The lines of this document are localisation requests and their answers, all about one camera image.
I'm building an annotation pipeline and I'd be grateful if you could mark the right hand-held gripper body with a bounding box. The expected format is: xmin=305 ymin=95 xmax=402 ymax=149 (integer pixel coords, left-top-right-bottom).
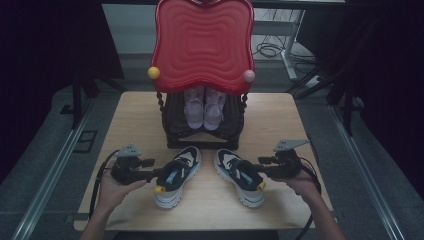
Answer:
xmin=266 ymin=138 xmax=311 ymax=180

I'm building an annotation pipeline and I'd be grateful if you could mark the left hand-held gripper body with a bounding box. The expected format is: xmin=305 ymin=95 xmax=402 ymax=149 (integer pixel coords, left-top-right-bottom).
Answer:
xmin=110 ymin=143 xmax=148 ymax=186

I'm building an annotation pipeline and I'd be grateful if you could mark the navy and white child sneaker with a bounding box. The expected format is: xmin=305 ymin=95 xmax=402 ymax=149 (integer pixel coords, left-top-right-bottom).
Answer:
xmin=153 ymin=145 xmax=203 ymax=210
xmin=213 ymin=148 xmax=267 ymax=208

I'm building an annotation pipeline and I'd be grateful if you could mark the purple child sandal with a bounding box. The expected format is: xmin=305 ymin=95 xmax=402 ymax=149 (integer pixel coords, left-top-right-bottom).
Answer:
xmin=203 ymin=87 xmax=227 ymax=132
xmin=183 ymin=87 xmax=206 ymax=130

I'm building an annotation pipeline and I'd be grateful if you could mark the red and black shoe rack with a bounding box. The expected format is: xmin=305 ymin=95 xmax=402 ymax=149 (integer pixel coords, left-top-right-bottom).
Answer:
xmin=148 ymin=0 xmax=258 ymax=151

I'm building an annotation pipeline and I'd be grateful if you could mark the person's right hand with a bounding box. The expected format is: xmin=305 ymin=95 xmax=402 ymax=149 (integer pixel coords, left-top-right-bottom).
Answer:
xmin=270 ymin=169 xmax=322 ymax=200

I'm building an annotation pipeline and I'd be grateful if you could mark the person's left hand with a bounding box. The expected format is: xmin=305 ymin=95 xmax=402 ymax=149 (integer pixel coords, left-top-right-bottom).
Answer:
xmin=96 ymin=170 xmax=148 ymax=215

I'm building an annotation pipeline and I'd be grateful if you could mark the black metal stand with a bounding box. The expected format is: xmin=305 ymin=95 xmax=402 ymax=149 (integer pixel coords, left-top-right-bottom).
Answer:
xmin=286 ymin=63 xmax=365 ymax=138
xmin=59 ymin=64 xmax=128 ymax=131

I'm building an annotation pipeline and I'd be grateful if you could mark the white power strip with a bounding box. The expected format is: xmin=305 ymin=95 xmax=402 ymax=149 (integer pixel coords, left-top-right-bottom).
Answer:
xmin=304 ymin=74 xmax=326 ymax=89

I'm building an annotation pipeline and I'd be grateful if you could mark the black curtain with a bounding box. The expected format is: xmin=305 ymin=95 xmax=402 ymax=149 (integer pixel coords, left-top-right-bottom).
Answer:
xmin=0 ymin=0 xmax=125 ymax=183
xmin=295 ymin=0 xmax=424 ymax=198

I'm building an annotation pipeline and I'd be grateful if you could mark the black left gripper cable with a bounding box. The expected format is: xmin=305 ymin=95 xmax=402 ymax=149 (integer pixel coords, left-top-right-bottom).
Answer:
xmin=88 ymin=149 xmax=121 ymax=221

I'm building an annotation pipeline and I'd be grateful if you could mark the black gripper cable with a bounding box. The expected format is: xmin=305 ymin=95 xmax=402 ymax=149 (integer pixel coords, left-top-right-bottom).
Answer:
xmin=88 ymin=149 xmax=121 ymax=221
xmin=294 ymin=156 xmax=323 ymax=240

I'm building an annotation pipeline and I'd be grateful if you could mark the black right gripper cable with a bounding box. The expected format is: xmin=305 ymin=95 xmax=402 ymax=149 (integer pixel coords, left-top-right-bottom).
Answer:
xmin=294 ymin=156 xmax=323 ymax=240

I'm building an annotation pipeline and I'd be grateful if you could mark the aluminium floor rail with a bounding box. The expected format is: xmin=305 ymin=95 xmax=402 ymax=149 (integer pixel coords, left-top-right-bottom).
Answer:
xmin=11 ymin=99 xmax=96 ymax=240
xmin=328 ymin=104 xmax=406 ymax=240

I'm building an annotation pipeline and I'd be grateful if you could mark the coil of black cables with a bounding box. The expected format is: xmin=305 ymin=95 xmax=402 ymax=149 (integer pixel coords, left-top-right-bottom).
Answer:
xmin=253 ymin=33 xmax=318 ymax=66

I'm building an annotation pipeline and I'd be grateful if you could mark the white metal desk frame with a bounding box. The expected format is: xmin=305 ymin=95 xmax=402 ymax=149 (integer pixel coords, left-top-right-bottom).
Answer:
xmin=252 ymin=9 xmax=306 ymax=82

